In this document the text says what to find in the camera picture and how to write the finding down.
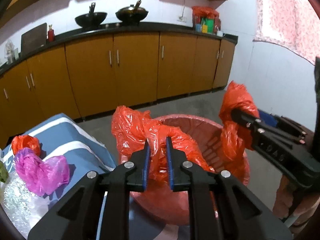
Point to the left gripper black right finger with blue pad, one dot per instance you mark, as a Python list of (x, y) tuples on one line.
[(220, 206)]

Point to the pink floral curtain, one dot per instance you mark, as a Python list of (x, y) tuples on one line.
[(292, 24)]

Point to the red plastic trash basket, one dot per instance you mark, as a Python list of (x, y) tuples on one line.
[(161, 203)]

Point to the person's right hand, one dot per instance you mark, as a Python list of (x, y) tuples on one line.
[(284, 200)]

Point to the brown lower kitchen cabinets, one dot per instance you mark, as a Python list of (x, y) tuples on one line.
[(87, 73)]

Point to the white wall socket with cable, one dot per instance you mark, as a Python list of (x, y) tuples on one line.
[(181, 17)]

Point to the blue white striped tablecloth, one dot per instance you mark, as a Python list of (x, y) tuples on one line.
[(59, 135)]

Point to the small orange plastic bag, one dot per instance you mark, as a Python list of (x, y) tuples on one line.
[(25, 141)]

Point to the green box on counter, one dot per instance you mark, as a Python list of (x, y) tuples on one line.
[(207, 25)]

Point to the red bottle on counter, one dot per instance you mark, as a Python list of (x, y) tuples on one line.
[(51, 34)]

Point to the clear bubble wrap sheet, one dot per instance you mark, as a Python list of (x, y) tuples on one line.
[(23, 207)]

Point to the orange plastic bag gripper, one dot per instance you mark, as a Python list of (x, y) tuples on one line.
[(235, 135)]

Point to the orange bag on counter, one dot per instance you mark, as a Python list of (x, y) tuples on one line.
[(206, 12)]

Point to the right black wok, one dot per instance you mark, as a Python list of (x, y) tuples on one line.
[(132, 14)]

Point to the white mug on counter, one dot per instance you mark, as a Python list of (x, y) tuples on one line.
[(220, 33)]

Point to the black wok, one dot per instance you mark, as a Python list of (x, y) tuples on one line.
[(91, 19), (132, 14)]

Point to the magenta plastic bag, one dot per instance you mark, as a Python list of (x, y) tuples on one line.
[(41, 177)]

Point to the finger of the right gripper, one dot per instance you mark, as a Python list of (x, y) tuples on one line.
[(244, 119), (284, 124)]

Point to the olive green plastic bag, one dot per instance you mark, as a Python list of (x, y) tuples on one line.
[(4, 175)]

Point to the left black wok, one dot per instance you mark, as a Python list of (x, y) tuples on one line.
[(91, 19)]

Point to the dark cutting board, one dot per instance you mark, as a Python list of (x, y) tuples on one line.
[(33, 39)]

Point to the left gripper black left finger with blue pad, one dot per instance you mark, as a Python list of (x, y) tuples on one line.
[(97, 206)]

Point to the clear plastic jar on counter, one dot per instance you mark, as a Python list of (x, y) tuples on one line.
[(11, 52)]

